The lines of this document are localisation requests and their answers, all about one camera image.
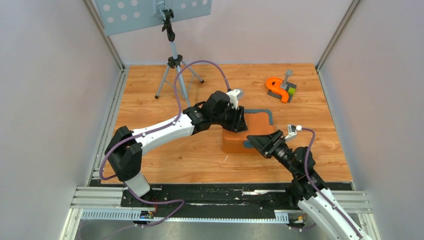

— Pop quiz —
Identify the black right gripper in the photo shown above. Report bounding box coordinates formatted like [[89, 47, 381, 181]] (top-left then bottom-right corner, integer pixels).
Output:
[[245, 130, 298, 176]]

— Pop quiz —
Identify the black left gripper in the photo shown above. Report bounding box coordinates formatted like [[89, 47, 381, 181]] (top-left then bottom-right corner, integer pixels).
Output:
[[212, 105, 249, 135]]

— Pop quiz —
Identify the orange medicine box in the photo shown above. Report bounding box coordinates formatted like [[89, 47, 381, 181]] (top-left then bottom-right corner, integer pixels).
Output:
[[221, 109, 276, 155]]

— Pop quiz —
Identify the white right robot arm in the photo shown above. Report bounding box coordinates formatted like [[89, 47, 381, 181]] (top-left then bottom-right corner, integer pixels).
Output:
[[247, 130, 372, 240]]

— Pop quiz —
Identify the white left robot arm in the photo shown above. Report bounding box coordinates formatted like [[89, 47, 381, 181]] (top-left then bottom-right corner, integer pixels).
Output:
[[104, 89, 248, 207]]

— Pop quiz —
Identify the grey tripod stand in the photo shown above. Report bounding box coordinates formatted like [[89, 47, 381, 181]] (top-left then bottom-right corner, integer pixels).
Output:
[[154, 7, 204, 107]]

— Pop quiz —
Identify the perforated grey panel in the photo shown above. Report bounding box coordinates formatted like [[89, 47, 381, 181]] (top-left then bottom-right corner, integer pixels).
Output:
[[94, 0, 212, 36]]

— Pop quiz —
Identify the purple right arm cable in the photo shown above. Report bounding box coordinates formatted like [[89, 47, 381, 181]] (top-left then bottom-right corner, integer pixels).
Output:
[[288, 127, 364, 240]]

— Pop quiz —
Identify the orange ring toy stand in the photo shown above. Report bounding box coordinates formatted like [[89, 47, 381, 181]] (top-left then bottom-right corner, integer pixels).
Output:
[[265, 69, 297, 103]]

